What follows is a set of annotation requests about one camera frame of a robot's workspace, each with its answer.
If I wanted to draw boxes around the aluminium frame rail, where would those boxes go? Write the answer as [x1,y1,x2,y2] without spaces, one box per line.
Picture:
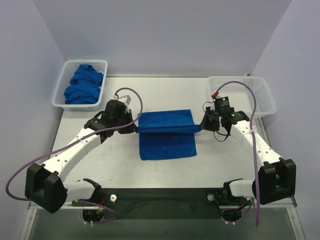
[18,117,307,240]

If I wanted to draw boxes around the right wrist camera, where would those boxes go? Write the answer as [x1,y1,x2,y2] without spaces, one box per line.
[211,92,233,115]

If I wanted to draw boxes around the crumpled blue towels in basket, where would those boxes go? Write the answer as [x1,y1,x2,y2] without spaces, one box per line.
[64,64,104,105]

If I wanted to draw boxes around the white perforated right basket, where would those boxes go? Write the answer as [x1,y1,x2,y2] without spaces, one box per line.
[207,75,277,118]

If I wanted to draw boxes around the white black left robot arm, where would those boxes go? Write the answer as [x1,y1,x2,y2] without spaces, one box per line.
[24,95,137,214]

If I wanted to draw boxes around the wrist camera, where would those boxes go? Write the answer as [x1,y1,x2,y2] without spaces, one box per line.
[113,94,132,107]
[211,92,233,115]

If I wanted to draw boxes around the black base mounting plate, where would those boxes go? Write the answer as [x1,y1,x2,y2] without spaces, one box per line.
[71,188,251,223]

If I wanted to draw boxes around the white perforated left basket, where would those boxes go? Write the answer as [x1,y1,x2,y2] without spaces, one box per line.
[51,59,108,111]

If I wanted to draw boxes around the white perforated basket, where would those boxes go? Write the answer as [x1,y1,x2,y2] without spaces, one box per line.
[51,59,108,111]
[207,75,277,118]

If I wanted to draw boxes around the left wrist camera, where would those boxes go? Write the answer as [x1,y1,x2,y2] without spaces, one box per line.
[113,94,132,107]

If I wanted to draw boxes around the blue towel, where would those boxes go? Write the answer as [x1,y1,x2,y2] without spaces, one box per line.
[137,109,201,161]

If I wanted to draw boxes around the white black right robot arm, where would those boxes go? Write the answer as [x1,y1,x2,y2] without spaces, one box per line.
[199,102,297,205]

